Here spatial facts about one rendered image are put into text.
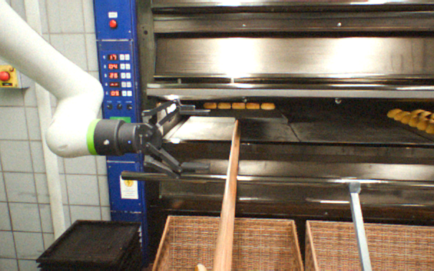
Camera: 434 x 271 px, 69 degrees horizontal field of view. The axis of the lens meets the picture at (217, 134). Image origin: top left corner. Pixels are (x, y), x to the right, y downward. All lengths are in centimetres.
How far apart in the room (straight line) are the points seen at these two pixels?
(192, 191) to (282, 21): 79
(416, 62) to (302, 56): 43
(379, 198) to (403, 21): 70
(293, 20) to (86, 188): 115
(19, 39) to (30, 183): 103
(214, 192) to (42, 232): 87
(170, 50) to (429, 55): 100
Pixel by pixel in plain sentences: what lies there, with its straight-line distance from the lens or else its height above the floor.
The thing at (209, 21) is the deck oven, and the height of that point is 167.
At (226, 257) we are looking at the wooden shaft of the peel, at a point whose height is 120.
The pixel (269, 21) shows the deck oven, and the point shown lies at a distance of 131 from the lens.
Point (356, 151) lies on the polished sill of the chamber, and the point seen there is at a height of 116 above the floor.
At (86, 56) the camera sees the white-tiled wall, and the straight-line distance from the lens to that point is 145.
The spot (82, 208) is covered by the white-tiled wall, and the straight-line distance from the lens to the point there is 164.
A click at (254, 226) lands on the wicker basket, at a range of 144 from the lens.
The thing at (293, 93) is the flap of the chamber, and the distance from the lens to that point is 116.
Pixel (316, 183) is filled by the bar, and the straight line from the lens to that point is 101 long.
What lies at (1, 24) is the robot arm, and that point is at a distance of 77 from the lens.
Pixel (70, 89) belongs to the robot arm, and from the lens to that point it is 87.
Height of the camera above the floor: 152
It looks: 13 degrees down
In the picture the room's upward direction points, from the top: straight up
